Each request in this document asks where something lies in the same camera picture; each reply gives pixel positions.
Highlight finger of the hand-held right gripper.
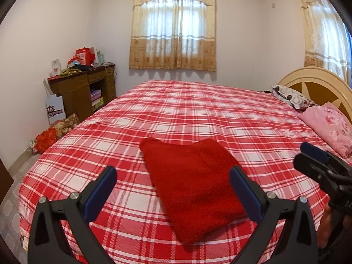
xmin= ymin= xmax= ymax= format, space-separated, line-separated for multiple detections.
xmin=293 ymin=154 xmax=331 ymax=182
xmin=300 ymin=142 xmax=335 ymax=165

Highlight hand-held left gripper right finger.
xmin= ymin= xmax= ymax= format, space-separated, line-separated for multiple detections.
xmin=229 ymin=166 xmax=319 ymax=264

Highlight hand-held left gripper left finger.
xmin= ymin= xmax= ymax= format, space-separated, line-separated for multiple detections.
xmin=27 ymin=166 xmax=117 ymax=264

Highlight red knitted sweater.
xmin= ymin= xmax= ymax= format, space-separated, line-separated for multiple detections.
xmin=139 ymin=137 xmax=248 ymax=246

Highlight person's right hand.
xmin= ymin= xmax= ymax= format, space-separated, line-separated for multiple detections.
xmin=318 ymin=206 xmax=342 ymax=249

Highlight pink floral pillow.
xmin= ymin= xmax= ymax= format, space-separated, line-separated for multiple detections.
xmin=300 ymin=102 xmax=352 ymax=159

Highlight grey patterned pillow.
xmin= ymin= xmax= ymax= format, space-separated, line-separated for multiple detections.
xmin=271 ymin=85 xmax=320 ymax=113

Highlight cream and brown headboard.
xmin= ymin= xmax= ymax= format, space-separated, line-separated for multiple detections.
xmin=276 ymin=66 xmax=352 ymax=122

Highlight red plastic bag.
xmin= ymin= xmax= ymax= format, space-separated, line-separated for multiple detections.
xmin=35 ymin=128 xmax=59 ymax=155

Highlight white paper bag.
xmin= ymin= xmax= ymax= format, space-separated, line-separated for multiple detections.
xmin=43 ymin=80 xmax=67 ymax=127

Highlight pink box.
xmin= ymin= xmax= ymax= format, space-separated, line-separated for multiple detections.
xmin=91 ymin=89 xmax=104 ymax=108

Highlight bed with red plaid sheet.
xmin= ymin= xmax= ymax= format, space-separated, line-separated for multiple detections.
xmin=19 ymin=80 xmax=352 ymax=264

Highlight brown wooden desk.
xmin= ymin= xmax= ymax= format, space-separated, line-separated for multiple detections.
xmin=47 ymin=64 xmax=116 ymax=122

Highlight narrow beige window curtain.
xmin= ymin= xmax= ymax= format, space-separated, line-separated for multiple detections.
xmin=291 ymin=0 xmax=352 ymax=86

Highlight white card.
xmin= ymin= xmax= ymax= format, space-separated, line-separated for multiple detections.
xmin=51 ymin=58 xmax=61 ymax=78

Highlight red gift bag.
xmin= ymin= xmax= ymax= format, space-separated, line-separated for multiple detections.
xmin=75 ymin=48 xmax=97 ymax=67

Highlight wide beige window curtain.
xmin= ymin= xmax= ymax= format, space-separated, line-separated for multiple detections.
xmin=129 ymin=0 xmax=218 ymax=72

